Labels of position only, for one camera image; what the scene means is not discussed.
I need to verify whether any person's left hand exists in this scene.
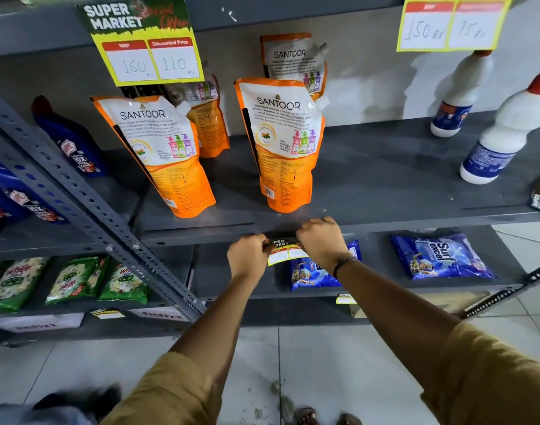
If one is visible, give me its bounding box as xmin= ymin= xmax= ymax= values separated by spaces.
xmin=227 ymin=234 xmax=276 ymax=281

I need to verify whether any person's right hand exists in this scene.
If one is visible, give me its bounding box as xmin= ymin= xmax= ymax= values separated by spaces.
xmin=296 ymin=217 xmax=353 ymax=274

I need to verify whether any person's left forearm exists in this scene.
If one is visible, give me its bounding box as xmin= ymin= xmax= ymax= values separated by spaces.
xmin=170 ymin=273 xmax=265 ymax=385

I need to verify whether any person's right forearm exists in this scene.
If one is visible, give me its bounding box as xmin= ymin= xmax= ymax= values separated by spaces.
xmin=334 ymin=259 xmax=463 ymax=396

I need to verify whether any blue detergent packet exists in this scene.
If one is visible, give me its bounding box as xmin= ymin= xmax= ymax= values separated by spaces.
xmin=290 ymin=240 xmax=362 ymax=292
xmin=390 ymin=233 xmax=496 ymax=281

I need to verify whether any black wristband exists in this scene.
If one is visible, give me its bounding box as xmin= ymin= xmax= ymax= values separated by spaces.
xmin=333 ymin=256 xmax=359 ymax=279

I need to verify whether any orange and white refill pouch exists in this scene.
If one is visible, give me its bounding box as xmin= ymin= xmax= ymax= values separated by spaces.
xmin=164 ymin=74 xmax=231 ymax=159
xmin=91 ymin=95 xmax=217 ymax=219
xmin=234 ymin=77 xmax=326 ymax=214
xmin=260 ymin=32 xmax=329 ymax=101

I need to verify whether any grey metal shelf rack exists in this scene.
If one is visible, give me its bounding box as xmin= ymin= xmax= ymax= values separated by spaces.
xmin=0 ymin=0 xmax=540 ymax=348

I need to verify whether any green detergent packet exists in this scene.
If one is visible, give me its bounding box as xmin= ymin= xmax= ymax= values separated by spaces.
xmin=97 ymin=261 xmax=151 ymax=306
xmin=45 ymin=256 xmax=111 ymax=306
xmin=0 ymin=257 xmax=50 ymax=314

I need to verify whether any white bottle with red cap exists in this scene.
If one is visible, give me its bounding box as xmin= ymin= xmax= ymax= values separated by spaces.
xmin=459 ymin=73 xmax=540 ymax=185
xmin=430 ymin=50 xmax=494 ymax=138

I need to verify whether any blue toilet cleaner bottle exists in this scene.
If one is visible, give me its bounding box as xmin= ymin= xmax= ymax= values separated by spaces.
xmin=0 ymin=155 xmax=70 ymax=225
xmin=31 ymin=95 xmax=111 ymax=178

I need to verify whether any mustard shirt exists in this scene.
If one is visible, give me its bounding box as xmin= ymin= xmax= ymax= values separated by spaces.
xmin=99 ymin=321 xmax=540 ymax=425

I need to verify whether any large yellow green price sign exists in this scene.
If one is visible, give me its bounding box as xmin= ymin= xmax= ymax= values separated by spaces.
xmin=75 ymin=0 xmax=205 ymax=87

